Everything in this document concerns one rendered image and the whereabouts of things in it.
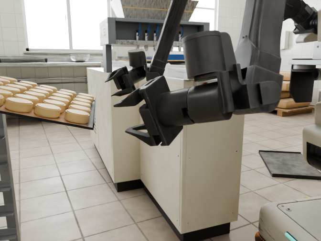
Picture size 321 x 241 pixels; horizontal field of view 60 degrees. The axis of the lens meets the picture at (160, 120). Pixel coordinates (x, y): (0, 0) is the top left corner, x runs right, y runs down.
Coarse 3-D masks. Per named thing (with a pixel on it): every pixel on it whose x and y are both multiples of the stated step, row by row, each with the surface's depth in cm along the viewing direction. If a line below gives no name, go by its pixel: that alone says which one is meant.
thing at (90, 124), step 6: (90, 108) 79; (12, 114) 53; (18, 114) 53; (90, 114) 71; (42, 120) 54; (48, 120) 54; (54, 120) 55; (90, 120) 64; (78, 126) 56; (84, 126) 56; (90, 126) 58
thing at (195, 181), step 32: (192, 128) 127; (224, 128) 133; (160, 160) 155; (192, 160) 130; (224, 160) 137; (160, 192) 160; (192, 192) 134; (224, 192) 141; (192, 224) 138; (224, 224) 149
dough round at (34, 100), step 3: (15, 96) 61; (18, 96) 60; (21, 96) 61; (24, 96) 62; (27, 96) 63; (30, 96) 64; (33, 96) 64; (27, 99) 60; (30, 99) 61; (33, 99) 61; (36, 99) 62; (33, 102) 61; (36, 102) 62; (33, 105) 62
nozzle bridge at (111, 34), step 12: (108, 24) 171; (120, 24) 181; (132, 24) 184; (144, 24) 187; (180, 24) 190; (192, 24) 190; (204, 24) 193; (108, 36) 172; (120, 36) 183; (132, 36) 186; (144, 36) 189; (108, 48) 184; (108, 60) 185; (108, 72) 187
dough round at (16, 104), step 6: (6, 102) 55; (12, 102) 54; (18, 102) 55; (24, 102) 56; (30, 102) 57; (6, 108) 55; (12, 108) 54; (18, 108) 55; (24, 108) 55; (30, 108) 57
